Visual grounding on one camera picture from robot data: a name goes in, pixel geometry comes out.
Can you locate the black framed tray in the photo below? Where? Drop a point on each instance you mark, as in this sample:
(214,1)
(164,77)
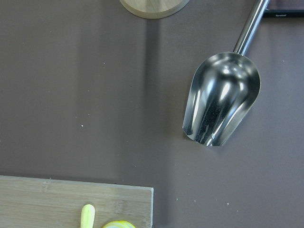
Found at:
(284,9)

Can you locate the yellow plastic knife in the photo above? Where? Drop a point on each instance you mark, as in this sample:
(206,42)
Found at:
(87,216)

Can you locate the steel scoop on table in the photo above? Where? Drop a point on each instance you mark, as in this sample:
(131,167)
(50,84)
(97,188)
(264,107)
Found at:
(224,88)

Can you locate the wooden mug tree stand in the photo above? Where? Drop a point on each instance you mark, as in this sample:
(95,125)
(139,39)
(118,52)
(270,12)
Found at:
(154,9)

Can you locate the bamboo cutting board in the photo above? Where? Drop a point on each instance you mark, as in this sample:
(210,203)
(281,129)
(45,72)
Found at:
(48,203)

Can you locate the lemon slice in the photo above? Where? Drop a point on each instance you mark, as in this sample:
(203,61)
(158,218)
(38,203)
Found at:
(119,224)

